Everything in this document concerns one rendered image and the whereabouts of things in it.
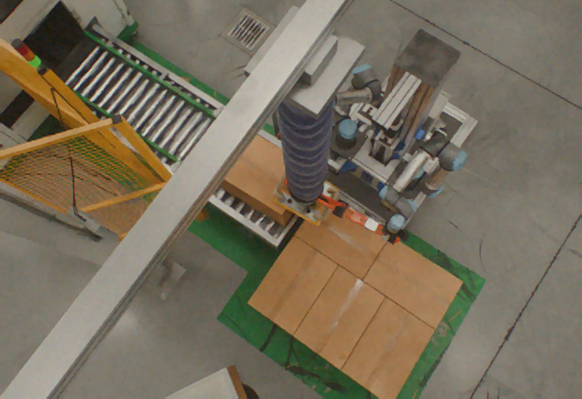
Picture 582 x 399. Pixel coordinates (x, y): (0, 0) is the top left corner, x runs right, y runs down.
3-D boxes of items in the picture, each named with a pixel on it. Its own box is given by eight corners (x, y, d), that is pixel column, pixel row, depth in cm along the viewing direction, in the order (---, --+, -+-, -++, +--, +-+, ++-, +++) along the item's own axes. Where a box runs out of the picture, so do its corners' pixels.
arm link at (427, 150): (433, 126, 298) (376, 194, 303) (449, 138, 295) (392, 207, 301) (432, 129, 309) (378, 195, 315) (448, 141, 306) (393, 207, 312)
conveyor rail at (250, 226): (49, 97, 454) (38, 86, 436) (54, 93, 456) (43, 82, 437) (275, 249, 411) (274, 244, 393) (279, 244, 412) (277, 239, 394)
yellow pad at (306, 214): (273, 202, 352) (272, 199, 348) (280, 189, 355) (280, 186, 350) (317, 226, 347) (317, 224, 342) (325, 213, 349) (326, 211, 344)
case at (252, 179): (219, 186, 412) (210, 170, 374) (248, 144, 421) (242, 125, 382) (285, 226, 401) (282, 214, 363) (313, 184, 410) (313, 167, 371)
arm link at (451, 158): (422, 175, 348) (451, 135, 298) (441, 190, 345) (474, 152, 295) (411, 188, 344) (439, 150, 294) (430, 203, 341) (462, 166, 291)
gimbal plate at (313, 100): (244, 76, 185) (243, 69, 180) (293, 13, 191) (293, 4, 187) (316, 121, 179) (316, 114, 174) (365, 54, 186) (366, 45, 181)
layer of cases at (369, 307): (253, 306, 425) (246, 303, 387) (322, 204, 446) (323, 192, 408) (383, 400, 402) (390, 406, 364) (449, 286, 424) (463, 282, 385)
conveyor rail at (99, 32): (99, 40, 469) (91, 27, 450) (103, 35, 470) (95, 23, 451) (322, 181, 425) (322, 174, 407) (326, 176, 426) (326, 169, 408)
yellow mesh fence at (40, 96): (59, 124, 491) (-123, -29, 290) (66, 116, 494) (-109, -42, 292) (160, 194, 469) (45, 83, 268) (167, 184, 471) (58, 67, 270)
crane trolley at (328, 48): (272, 65, 181) (269, 51, 172) (298, 30, 185) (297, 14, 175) (311, 89, 178) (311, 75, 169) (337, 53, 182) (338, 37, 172)
